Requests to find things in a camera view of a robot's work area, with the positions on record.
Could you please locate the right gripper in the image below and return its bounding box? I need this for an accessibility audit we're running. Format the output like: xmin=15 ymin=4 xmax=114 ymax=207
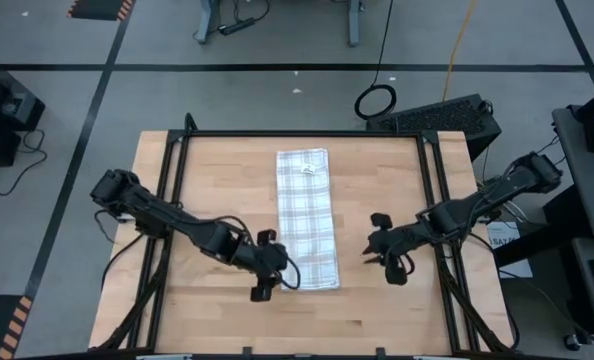
xmin=362 ymin=213 xmax=433 ymax=287

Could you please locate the white paper sheet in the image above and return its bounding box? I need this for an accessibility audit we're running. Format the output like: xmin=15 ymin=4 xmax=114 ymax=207
xmin=485 ymin=221 xmax=535 ymax=280

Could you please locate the black computer tower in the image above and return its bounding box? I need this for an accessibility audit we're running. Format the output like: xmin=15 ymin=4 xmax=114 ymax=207
xmin=365 ymin=93 xmax=503 ymax=162

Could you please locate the large black equipment box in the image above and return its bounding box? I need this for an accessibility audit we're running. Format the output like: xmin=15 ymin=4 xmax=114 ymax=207
xmin=0 ymin=47 xmax=47 ymax=132

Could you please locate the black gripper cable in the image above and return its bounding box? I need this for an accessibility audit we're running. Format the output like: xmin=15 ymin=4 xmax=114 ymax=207
xmin=398 ymin=251 xmax=418 ymax=277
xmin=211 ymin=214 xmax=302 ymax=292

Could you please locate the black hanging cable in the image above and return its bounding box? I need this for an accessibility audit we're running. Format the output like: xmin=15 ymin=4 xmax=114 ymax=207
xmin=353 ymin=0 xmax=398 ymax=121

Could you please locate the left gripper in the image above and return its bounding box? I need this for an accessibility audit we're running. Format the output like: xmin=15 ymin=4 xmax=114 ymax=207
xmin=239 ymin=229 xmax=291 ymax=303

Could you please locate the black desk base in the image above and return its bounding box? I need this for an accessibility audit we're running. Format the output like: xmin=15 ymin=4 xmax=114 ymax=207
xmin=493 ymin=184 xmax=594 ymax=269

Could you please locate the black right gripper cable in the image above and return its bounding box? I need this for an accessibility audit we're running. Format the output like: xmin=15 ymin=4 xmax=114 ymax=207
xmin=398 ymin=251 xmax=418 ymax=277

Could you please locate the yellow hanging cable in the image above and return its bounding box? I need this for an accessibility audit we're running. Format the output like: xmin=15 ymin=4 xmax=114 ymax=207
xmin=441 ymin=0 xmax=478 ymax=101

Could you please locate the black aluminium table frame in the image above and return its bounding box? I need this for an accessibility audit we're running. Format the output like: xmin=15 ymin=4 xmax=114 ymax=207
xmin=95 ymin=112 xmax=521 ymax=360

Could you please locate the grey desk leg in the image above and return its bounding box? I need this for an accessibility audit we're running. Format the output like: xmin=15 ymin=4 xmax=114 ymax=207
xmin=193 ymin=0 xmax=219 ymax=45
xmin=345 ymin=0 xmax=363 ymax=48

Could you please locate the white plaid towel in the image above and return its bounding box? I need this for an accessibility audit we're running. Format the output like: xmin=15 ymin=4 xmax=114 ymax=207
xmin=275 ymin=147 xmax=342 ymax=292

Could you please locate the grey side desk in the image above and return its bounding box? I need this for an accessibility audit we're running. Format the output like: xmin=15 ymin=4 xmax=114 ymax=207
xmin=570 ymin=237 xmax=594 ymax=351

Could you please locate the black power strip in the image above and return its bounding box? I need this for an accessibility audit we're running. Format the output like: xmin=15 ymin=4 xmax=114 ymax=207
xmin=218 ymin=16 xmax=257 ymax=37

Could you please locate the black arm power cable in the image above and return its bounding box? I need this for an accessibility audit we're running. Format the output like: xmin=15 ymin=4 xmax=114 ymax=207
xmin=92 ymin=208 xmax=147 ymax=292

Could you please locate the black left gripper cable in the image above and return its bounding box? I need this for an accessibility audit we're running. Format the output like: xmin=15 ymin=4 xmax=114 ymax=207
xmin=211 ymin=214 xmax=302 ymax=292

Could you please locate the black floor cable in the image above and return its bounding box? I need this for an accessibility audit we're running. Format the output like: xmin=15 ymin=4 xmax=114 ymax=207
xmin=0 ymin=128 xmax=49 ymax=198

